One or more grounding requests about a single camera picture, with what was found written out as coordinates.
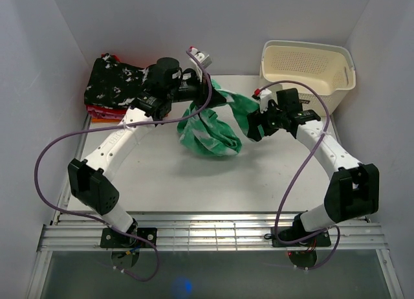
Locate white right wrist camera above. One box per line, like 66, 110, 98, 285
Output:
252, 89, 272, 113

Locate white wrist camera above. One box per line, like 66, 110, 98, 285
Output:
189, 46, 212, 69
252, 89, 272, 113

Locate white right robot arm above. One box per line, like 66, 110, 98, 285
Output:
247, 88, 380, 245

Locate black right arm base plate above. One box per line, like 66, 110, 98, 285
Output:
264, 228, 331, 248

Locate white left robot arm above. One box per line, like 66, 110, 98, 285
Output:
68, 48, 213, 247

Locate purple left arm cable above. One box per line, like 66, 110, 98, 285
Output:
34, 48, 213, 282

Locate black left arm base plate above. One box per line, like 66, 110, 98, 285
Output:
100, 227, 158, 249

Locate aluminium rail frame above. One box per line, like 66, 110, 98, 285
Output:
27, 124, 408, 298

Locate green tie-dye trousers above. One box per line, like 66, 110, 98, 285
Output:
177, 80, 259, 157

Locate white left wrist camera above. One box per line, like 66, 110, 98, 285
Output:
189, 46, 212, 69

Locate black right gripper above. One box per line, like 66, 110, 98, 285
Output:
247, 100, 287, 142

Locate orange folded trousers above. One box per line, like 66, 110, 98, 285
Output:
91, 117, 120, 123

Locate cream perforated plastic basket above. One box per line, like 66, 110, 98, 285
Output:
259, 40, 356, 116

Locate black white patterned folded trousers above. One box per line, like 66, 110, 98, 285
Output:
83, 53, 153, 109

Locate red folded trousers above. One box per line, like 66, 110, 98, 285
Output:
83, 53, 127, 120

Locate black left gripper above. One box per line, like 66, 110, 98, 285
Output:
168, 70, 226, 110

